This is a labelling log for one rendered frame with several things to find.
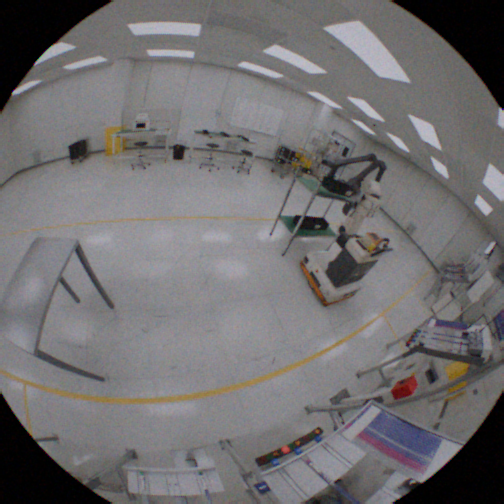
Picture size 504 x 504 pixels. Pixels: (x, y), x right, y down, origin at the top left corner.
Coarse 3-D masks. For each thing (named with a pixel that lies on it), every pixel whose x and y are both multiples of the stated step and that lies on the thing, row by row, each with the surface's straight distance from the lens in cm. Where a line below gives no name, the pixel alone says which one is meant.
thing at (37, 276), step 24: (48, 240) 140; (72, 240) 125; (24, 264) 139; (48, 264) 121; (24, 288) 124; (48, 288) 109; (96, 288) 154; (0, 312) 135; (24, 312) 115; (24, 336) 109; (48, 360) 109
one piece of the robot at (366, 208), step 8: (368, 200) 189; (376, 200) 199; (360, 208) 199; (368, 208) 192; (376, 208) 207; (352, 216) 206; (360, 216) 201; (368, 216) 200; (344, 224) 206; (352, 224) 201; (360, 224) 214; (352, 232) 210
